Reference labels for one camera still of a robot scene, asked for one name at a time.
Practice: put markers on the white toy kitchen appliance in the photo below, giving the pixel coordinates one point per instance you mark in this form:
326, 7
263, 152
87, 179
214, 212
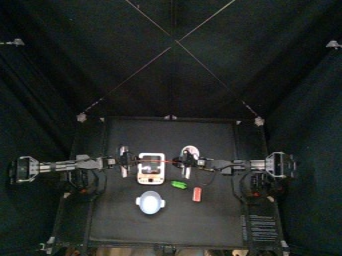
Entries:
151, 180

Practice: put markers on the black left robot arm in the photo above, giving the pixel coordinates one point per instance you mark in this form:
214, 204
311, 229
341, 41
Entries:
57, 165

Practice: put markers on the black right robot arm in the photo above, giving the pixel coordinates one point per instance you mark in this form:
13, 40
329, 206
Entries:
254, 164

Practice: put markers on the red and white toy block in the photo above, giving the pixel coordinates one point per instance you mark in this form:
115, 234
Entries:
196, 194

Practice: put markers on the grey metal frame bracket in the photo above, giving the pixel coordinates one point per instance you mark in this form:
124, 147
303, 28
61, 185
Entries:
15, 42
333, 44

